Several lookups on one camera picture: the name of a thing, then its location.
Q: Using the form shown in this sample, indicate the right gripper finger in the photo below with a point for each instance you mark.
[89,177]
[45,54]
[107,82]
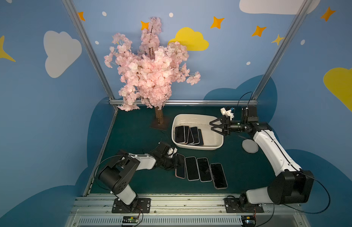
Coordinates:
[218,130]
[220,122]

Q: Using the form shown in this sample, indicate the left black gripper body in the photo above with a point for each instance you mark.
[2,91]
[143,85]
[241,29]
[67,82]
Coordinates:
[174,160]

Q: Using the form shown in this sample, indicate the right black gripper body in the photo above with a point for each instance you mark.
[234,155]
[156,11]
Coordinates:
[225,127]

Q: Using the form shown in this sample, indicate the white plastic storage box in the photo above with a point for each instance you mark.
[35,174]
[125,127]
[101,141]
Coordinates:
[211,139]

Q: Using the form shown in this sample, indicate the phone white case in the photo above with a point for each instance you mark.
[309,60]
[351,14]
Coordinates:
[192,169]

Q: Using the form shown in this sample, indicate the phone light pink case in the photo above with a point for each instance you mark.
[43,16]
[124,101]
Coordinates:
[204,170]

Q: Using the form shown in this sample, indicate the phone beige case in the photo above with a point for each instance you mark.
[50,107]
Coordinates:
[218,175]

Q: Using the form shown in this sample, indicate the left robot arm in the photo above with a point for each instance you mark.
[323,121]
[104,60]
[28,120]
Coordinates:
[119,170]

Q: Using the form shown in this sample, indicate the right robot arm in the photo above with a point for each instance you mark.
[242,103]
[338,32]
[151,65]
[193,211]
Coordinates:
[292,184]

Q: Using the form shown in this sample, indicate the phone blue case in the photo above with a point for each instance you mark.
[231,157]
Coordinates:
[201,143]

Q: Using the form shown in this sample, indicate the phone coral case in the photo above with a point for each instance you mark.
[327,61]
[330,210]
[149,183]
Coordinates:
[194,133]

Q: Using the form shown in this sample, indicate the phone salmon case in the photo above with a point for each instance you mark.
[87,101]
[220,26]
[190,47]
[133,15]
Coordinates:
[186,133]

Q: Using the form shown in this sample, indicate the phone cream case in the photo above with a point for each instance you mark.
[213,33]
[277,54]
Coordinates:
[180,134]

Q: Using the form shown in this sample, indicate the white round lid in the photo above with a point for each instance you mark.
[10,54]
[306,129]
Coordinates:
[250,146]

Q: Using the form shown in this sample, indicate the left circuit board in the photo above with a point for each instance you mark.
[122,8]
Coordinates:
[130,220]

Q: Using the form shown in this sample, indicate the circuit board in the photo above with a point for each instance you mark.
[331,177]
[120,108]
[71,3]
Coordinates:
[248,221]
[130,220]

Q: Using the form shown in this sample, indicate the pink cherry blossom tree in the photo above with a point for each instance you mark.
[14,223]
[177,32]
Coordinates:
[148,75]

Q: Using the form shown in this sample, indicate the right circuit board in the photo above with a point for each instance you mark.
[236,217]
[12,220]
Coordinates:
[248,221]

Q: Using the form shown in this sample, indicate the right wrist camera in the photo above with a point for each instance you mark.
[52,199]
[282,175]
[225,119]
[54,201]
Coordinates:
[228,112]

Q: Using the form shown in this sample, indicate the brown tree base plate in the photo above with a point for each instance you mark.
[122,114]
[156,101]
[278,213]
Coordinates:
[164,126]

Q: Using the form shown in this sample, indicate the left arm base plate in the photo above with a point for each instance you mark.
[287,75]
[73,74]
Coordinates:
[138,205]

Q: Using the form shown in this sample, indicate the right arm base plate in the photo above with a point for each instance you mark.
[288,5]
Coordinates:
[236,205]

